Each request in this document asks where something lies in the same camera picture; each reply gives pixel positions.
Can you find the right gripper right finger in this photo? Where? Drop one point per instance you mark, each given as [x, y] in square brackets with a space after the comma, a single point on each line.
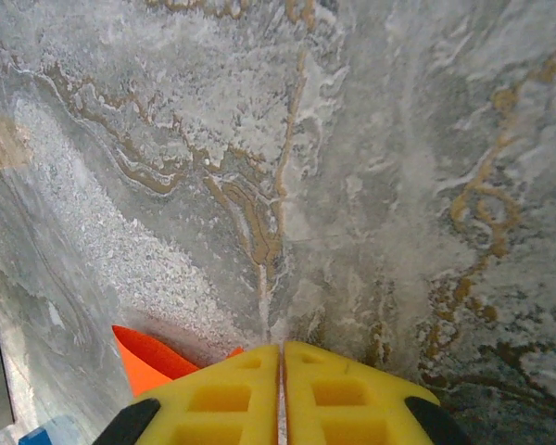
[343, 403]

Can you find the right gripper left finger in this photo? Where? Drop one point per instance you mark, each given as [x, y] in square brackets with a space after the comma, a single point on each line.
[218, 403]

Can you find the orange cloth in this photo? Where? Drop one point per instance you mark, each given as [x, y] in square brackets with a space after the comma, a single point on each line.
[143, 357]

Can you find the blue cube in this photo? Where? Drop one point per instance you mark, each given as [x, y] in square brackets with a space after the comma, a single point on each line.
[39, 438]

